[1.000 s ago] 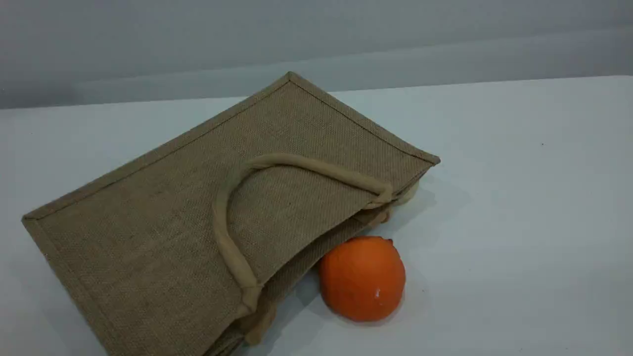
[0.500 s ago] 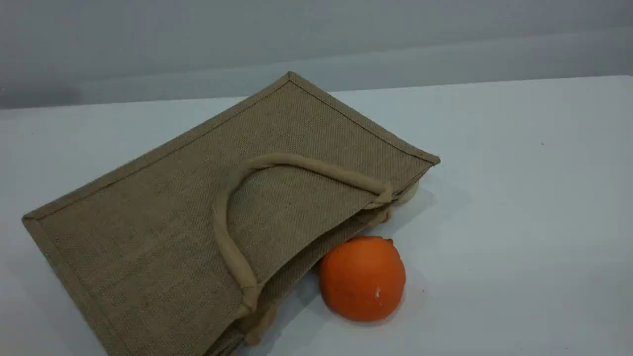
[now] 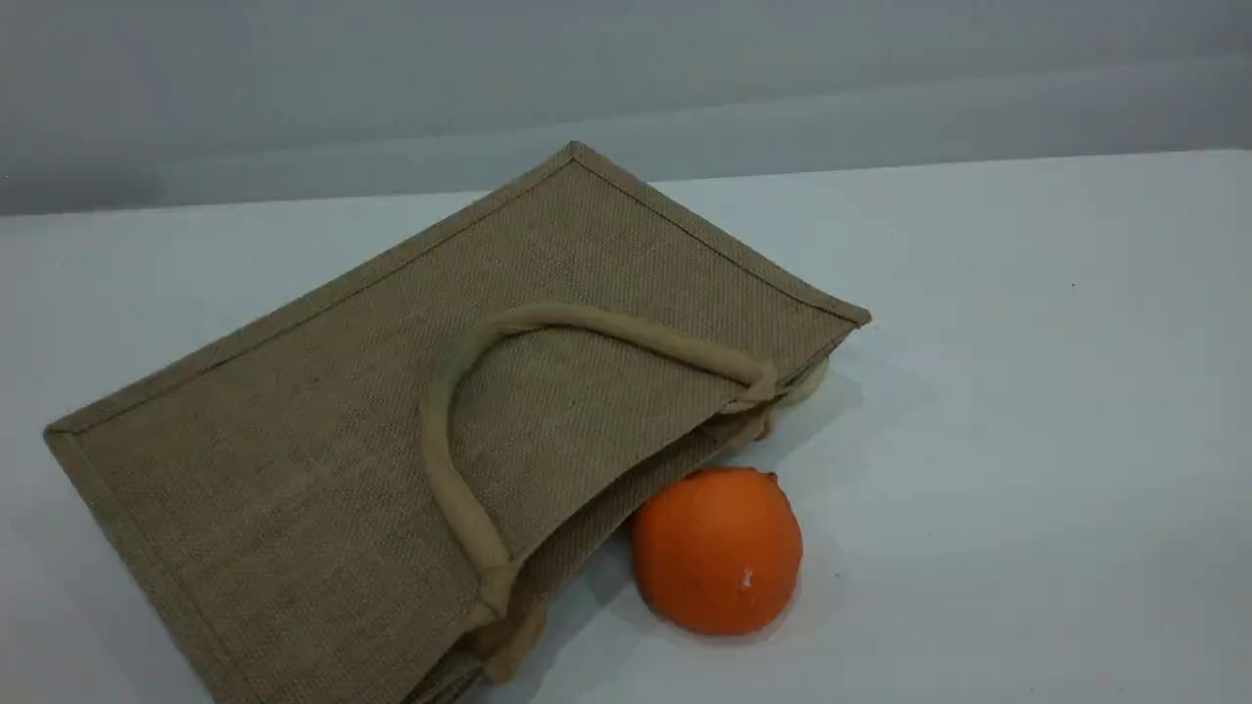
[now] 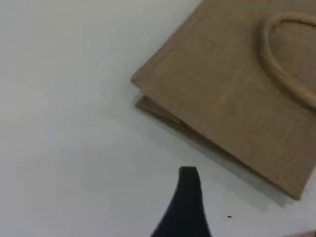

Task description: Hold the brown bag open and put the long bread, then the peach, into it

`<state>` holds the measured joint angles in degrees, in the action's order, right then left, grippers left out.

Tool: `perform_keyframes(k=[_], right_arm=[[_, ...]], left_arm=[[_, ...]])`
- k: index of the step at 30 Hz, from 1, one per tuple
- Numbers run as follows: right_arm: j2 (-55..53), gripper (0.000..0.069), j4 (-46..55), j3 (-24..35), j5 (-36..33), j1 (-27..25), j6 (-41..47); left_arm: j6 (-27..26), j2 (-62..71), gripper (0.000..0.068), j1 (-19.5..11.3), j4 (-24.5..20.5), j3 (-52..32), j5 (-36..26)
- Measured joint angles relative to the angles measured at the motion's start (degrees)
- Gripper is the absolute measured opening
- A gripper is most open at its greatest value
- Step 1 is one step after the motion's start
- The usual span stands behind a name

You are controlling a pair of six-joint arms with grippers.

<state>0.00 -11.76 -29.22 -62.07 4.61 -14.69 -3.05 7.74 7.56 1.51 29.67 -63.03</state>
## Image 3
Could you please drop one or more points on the brown jute bag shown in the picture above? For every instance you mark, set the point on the brown jute bag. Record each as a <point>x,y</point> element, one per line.
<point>342,411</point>

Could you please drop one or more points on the pale round bun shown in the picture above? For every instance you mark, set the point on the pale round bun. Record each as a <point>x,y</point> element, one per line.
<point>812,384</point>

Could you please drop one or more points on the orange fruit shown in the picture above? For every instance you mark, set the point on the orange fruit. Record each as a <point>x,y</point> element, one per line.
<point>717,552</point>

